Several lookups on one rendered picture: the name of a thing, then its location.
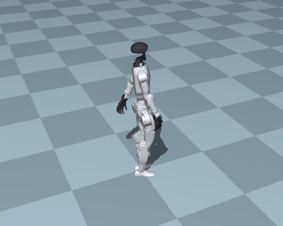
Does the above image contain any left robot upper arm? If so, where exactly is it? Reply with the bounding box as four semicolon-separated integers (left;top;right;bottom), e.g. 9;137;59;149
130;59;136;84

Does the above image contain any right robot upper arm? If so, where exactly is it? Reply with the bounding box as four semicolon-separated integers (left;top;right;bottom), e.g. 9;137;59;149
137;70;152;101

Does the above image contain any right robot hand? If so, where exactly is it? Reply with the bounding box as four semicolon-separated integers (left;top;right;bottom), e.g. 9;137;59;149
153;115;163;131

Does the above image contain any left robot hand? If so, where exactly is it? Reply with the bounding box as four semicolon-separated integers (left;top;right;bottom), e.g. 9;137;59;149
117;94;128;114

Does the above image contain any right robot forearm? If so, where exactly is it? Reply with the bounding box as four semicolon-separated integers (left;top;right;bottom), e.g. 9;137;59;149
147;95;160;119

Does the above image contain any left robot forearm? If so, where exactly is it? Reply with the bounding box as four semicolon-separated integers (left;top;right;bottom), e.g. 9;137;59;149
123;79;134;99

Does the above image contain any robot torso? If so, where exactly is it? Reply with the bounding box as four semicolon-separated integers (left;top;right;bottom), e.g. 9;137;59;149
132;61;150;116

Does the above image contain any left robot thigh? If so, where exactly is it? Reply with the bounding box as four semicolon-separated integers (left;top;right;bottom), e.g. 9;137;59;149
132;104;144;143

